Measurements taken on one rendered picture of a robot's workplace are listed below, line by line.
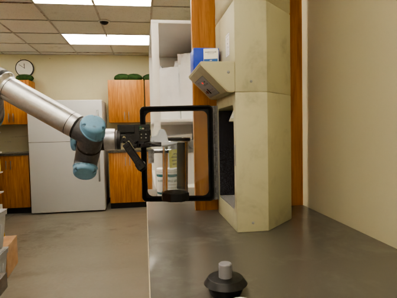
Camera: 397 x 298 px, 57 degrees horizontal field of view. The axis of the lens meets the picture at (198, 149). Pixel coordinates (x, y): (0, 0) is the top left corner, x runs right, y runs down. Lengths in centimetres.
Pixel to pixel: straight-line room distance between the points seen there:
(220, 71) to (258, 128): 23
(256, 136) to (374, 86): 40
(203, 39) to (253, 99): 48
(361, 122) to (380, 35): 28
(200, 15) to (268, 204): 84
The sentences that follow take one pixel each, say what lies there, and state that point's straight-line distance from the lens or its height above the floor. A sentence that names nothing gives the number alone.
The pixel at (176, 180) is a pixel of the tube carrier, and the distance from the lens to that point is 129.
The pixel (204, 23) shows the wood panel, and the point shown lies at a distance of 164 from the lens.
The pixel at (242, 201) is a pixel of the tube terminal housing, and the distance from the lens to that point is 126.
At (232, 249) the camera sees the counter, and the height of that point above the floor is 94.
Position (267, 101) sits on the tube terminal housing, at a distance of 126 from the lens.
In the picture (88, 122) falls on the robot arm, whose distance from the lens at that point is 113.
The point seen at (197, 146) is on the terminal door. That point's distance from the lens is 153.
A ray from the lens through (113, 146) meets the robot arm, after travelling 130.
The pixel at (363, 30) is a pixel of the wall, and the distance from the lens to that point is 140.
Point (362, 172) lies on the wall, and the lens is 138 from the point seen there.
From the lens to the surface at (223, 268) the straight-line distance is 81.
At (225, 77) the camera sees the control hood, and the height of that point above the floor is 146.
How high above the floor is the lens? 129
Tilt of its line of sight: 3 degrees down
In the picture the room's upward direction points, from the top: 1 degrees counter-clockwise
